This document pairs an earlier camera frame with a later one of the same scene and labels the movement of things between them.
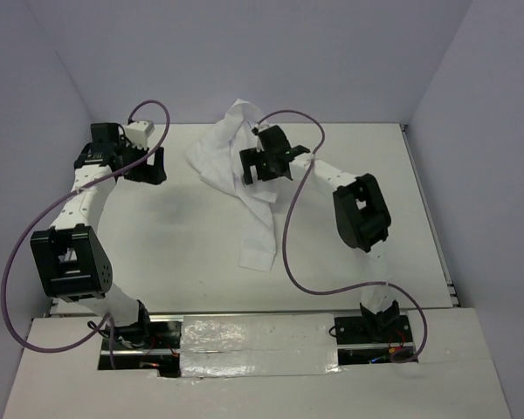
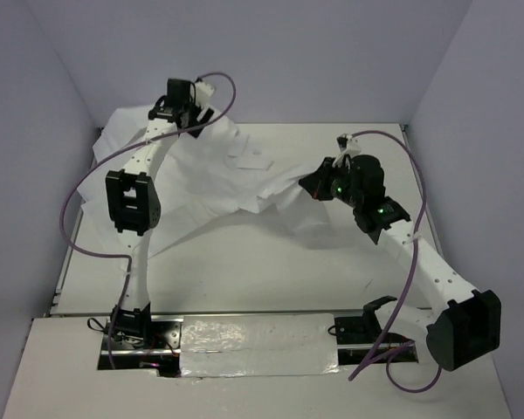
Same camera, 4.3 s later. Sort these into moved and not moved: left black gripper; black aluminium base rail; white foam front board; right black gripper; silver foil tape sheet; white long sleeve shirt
Moved: left black gripper; white long sleeve shirt; right black gripper
Not moved: black aluminium base rail; silver foil tape sheet; white foam front board
